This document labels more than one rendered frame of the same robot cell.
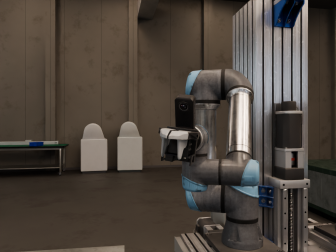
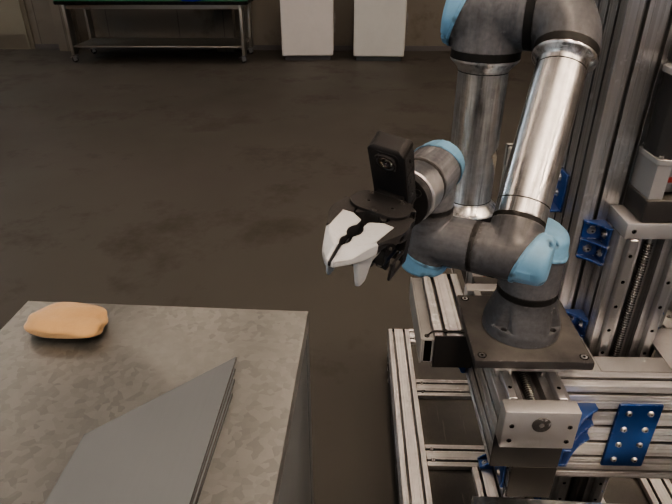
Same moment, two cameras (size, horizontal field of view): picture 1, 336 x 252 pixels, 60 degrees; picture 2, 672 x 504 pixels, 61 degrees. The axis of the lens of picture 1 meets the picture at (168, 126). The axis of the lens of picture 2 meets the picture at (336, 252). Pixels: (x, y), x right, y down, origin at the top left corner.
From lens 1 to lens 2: 30 cm
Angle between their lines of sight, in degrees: 31
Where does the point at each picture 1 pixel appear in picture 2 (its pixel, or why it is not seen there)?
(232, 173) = (492, 260)
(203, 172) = (438, 249)
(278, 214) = (608, 280)
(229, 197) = not seen: hidden behind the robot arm
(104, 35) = not seen: outside the picture
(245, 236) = (523, 327)
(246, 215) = (532, 292)
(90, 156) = (299, 25)
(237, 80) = (565, 14)
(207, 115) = (483, 88)
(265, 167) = (607, 185)
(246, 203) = not seen: hidden behind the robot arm
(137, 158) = (395, 32)
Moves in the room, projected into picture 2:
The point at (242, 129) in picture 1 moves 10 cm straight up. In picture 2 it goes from (539, 159) to (553, 87)
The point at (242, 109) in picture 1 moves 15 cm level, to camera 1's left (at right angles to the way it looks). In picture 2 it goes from (555, 104) to (448, 98)
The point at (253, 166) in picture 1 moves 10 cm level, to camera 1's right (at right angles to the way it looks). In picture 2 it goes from (538, 255) to (619, 263)
